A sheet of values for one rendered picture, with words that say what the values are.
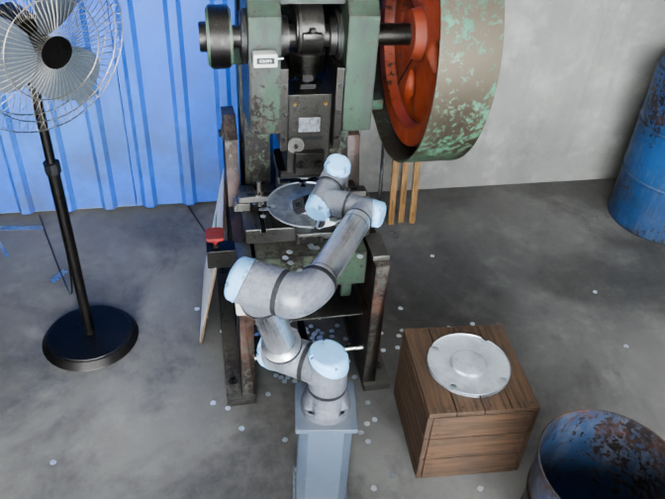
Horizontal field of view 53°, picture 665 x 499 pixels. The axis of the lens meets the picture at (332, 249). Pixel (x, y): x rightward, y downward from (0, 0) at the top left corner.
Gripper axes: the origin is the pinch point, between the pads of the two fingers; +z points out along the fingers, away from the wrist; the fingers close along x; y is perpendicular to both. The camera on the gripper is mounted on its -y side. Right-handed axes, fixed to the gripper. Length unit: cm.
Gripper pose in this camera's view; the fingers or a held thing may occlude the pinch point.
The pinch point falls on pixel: (316, 225)
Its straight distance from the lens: 219.6
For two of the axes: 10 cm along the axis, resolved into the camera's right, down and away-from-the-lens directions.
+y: 9.7, -0.9, 2.1
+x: -1.8, -8.8, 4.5
